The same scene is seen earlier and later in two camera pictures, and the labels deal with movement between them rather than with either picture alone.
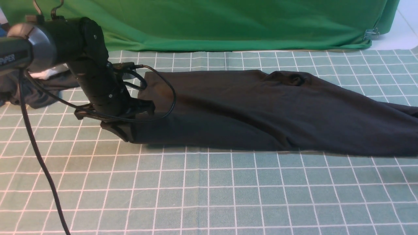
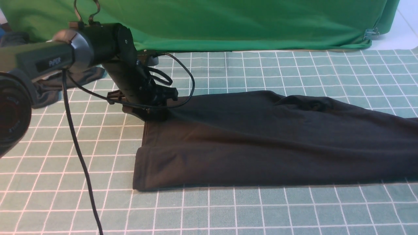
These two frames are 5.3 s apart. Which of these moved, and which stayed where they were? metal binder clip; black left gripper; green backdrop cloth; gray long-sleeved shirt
Moved: gray long-sleeved shirt; black left gripper
Stayed: metal binder clip; green backdrop cloth
